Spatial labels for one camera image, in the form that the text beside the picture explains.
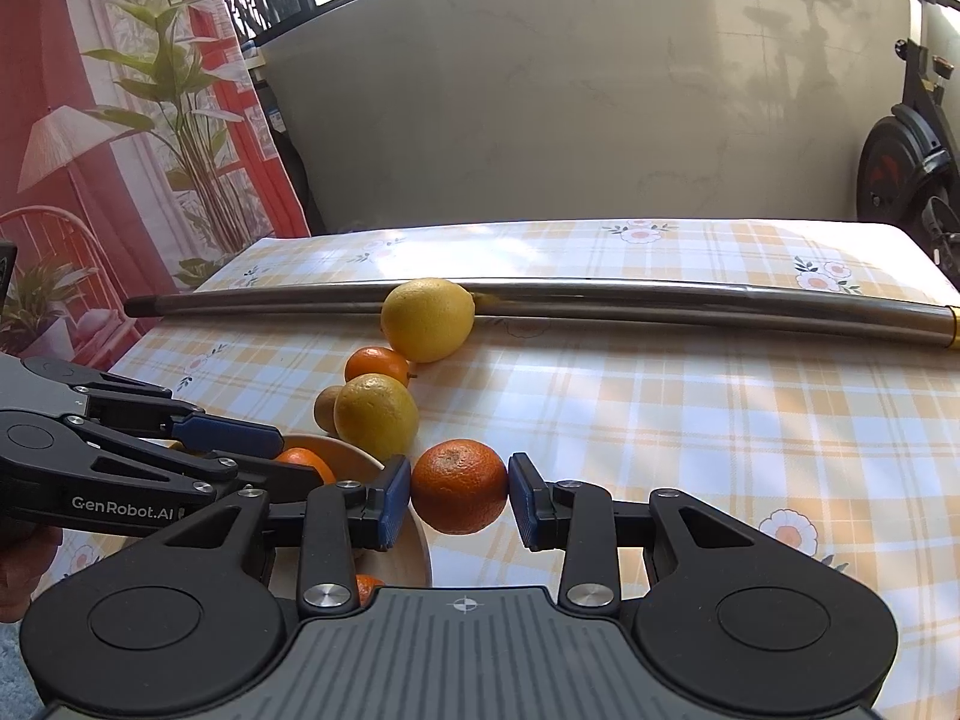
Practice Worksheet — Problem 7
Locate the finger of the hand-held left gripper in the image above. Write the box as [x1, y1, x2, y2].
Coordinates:
[43, 412, 326, 505]
[25, 355, 284, 460]

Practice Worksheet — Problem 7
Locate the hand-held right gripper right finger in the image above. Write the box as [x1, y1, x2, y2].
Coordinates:
[507, 454, 760, 620]

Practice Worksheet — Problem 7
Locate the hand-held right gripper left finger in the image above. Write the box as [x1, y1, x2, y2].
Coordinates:
[159, 456, 413, 620]

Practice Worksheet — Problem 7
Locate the person's left hand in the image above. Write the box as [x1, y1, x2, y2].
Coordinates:
[0, 524, 65, 624]

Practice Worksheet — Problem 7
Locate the brown kiwi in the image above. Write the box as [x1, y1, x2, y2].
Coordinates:
[313, 385, 344, 435]

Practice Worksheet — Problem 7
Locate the checkered floral tablecloth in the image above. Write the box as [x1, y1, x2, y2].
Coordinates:
[56, 219, 960, 720]

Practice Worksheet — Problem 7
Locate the large yellow lemon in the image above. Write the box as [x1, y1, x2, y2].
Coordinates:
[380, 278, 476, 364]

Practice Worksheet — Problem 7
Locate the long metal pole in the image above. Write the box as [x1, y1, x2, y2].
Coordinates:
[124, 276, 960, 353]

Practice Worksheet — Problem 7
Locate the black exercise bike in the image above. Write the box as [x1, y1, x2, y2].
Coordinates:
[840, 0, 960, 283]

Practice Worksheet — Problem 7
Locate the printed wall cloth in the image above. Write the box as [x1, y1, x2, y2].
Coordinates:
[0, 0, 313, 406]

